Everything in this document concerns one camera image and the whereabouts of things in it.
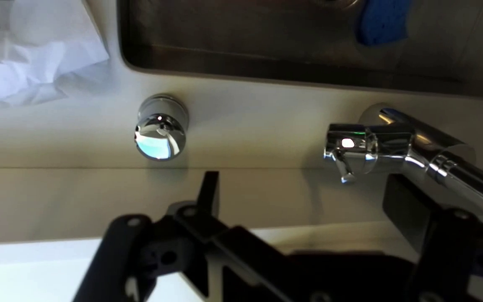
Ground round chrome counter button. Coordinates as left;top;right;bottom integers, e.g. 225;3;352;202
132;93;191;164

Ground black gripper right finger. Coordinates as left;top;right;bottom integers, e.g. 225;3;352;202
382;174;443;254

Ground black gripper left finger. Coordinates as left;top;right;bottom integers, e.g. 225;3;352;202
196;170;221;219

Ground chrome gooseneck tap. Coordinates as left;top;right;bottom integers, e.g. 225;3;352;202
322;107;483;227

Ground blue sponge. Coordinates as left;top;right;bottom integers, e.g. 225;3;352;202
354;0;423;49

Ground white cloth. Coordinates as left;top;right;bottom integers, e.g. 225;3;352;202
0;0;111;110

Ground stainless steel sink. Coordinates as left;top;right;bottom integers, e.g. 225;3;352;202
114;0;483;103

